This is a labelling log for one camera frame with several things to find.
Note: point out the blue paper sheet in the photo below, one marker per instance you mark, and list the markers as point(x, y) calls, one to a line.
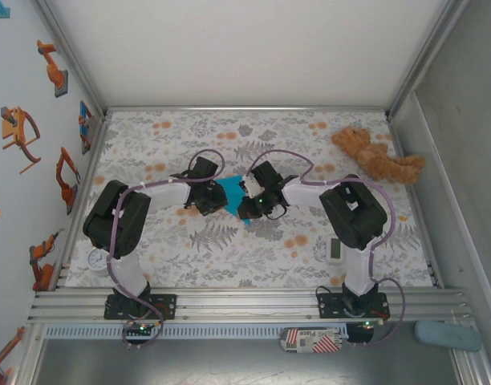
point(234, 194)

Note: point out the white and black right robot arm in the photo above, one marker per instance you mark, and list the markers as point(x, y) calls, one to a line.
point(351, 212)

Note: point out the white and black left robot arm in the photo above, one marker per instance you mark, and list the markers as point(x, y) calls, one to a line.
point(117, 216)

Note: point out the floral print table mat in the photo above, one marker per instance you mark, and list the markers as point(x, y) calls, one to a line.
point(229, 260)

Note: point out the thin aluminium crossbar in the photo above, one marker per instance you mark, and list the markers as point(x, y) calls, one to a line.
point(245, 108)

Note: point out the white digital timer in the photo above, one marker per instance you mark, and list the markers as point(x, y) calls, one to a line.
point(334, 249)

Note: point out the brown teddy bear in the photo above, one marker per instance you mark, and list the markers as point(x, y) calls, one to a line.
point(374, 158)

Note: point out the blue and orange sticker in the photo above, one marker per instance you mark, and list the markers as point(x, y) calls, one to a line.
point(84, 116)

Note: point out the white round clock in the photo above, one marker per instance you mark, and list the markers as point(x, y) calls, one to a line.
point(96, 260)

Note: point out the newspaper print pencil case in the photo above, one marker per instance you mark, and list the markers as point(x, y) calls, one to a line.
point(309, 341)

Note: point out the small LED circuit board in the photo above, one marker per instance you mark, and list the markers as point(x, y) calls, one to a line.
point(368, 324)
point(141, 329)

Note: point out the orange curved machine sticker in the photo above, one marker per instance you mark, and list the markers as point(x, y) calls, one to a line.
point(17, 128)

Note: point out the blue sponge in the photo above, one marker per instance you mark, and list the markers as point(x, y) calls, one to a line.
point(448, 336)

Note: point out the wide aluminium frame rail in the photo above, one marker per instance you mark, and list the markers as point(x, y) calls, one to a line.
point(245, 305)

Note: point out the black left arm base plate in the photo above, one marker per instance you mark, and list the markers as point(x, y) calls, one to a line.
point(167, 306)

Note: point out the aluminium side rail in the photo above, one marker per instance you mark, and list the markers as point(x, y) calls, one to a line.
point(88, 172)
point(436, 276)

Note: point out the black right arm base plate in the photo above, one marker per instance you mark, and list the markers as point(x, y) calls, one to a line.
point(329, 306)

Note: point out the aluminium frame post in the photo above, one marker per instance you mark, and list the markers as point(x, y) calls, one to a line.
point(427, 52)
point(69, 52)

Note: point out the small blue wall sticker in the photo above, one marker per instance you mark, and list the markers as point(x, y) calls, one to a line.
point(2, 10)

